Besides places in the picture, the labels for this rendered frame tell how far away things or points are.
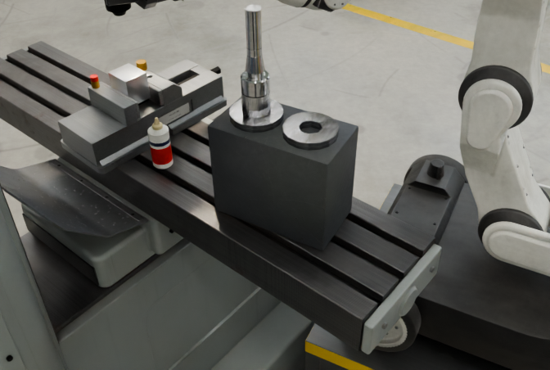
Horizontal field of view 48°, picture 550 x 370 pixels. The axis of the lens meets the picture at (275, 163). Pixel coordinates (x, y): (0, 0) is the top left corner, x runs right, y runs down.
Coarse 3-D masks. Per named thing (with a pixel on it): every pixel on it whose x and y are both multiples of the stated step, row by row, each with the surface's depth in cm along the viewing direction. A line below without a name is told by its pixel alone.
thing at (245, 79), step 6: (246, 72) 98; (264, 72) 98; (246, 78) 96; (252, 78) 96; (258, 78) 96; (264, 78) 96; (246, 84) 96; (252, 84) 96; (258, 84) 96; (264, 84) 96
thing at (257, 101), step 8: (248, 88) 96; (256, 88) 96; (264, 88) 97; (248, 96) 97; (256, 96) 97; (264, 96) 98; (248, 104) 98; (256, 104) 98; (264, 104) 99; (248, 112) 99; (256, 112) 99; (264, 112) 99
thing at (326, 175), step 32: (224, 128) 100; (256, 128) 98; (288, 128) 97; (320, 128) 98; (352, 128) 99; (224, 160) 103; (256, 160) 99; (288, 160) 96; (320, 160) 93; (352, 160) 102; (224, 192) 108; (256, 192) 103; (288, 192) 100; (320, 192) 96; (352, 192) 108; (256, 224) 108; (288, 224) 104; (320, 224) 100
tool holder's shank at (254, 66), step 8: (248, 8) 90; (256, 8) 90; (248, 16) 90; (256, 16) 90; (248, 24) 91; (256, 24) 91; (248, 32) 92; (256, 32) 92; (248, 40) 93; (256, 40) 92; (248, 48) 94; (256, 48) 93; (248, 56) 95; (256, 56) 94; (248, 64) 95; (256, 64) 95; (248, 72) 96; (256, 72) 95
